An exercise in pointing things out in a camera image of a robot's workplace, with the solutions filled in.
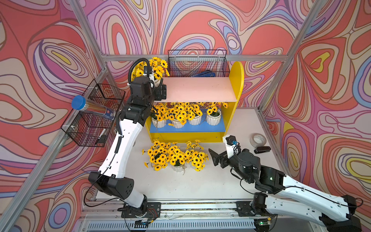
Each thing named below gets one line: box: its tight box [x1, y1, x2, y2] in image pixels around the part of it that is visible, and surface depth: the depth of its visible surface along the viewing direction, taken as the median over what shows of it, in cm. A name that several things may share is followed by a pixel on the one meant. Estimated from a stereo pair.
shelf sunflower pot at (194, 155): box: [185, 139, 209, 172], surface depth 80 cm
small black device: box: [253, 145, 272, 154], surface depth 95 cm
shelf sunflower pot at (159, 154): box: [141, 139, 172, 172], surface depth 80 cm
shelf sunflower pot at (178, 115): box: [168, 105, 187, 129], surface depth 82 cm
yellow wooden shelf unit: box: [145, 61, 245, 144], surface depth 79 cm
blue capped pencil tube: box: [71, 95, 115, 120], surface depth 66 cm
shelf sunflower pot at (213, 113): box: [205, 101, 229, 127], surface depth 88 cm
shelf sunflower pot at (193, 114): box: [185, 103, 204, 126], surface depth 84 cm
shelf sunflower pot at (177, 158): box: [166, 142, 187, 175], surface depth 80 cm
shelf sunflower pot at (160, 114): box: [150, 103, 172, 129], surface depth 83 cm
